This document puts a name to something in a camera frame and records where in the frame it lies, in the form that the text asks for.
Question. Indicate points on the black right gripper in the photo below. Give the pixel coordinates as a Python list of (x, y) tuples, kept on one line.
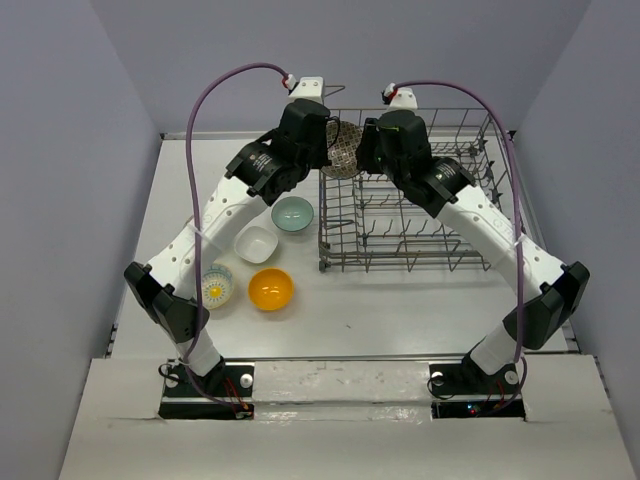
[(365, 151)]

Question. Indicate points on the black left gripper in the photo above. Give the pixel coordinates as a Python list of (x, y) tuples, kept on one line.
[(322, 159)]

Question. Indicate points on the brown patterned bowl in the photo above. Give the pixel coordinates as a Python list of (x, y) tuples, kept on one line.
[(342, 140)]

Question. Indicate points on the blue yellow patterned bowl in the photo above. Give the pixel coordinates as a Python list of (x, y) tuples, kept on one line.
[(217, 286)]

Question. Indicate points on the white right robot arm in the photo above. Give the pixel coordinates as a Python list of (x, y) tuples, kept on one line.
[(548, 291)]

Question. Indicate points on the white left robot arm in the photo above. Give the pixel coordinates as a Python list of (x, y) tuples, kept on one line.
[(168, 287)]

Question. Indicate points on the teal green bowl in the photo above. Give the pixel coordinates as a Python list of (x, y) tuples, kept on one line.
[(292, 214)]

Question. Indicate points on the white square bowl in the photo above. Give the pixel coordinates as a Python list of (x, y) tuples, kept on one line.
[(255, 244)]

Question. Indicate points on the orange yellow bowl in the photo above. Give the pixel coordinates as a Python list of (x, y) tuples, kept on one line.
[(271, 289)]

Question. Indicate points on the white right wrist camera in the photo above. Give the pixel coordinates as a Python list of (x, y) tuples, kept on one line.
[(396, 98)]

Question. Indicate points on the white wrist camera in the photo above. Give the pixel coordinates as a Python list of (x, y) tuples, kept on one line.
[(308, 88), (396, 98)]

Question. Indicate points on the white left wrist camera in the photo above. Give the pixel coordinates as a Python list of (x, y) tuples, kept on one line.
[(308, 88)]

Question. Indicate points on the grey wire dish rack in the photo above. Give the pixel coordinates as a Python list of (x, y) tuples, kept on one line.
[(366, 224)]

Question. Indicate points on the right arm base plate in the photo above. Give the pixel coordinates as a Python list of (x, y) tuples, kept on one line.
[(495, 396)]

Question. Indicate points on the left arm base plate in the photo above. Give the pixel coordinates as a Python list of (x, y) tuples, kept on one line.
[(227, 399)]

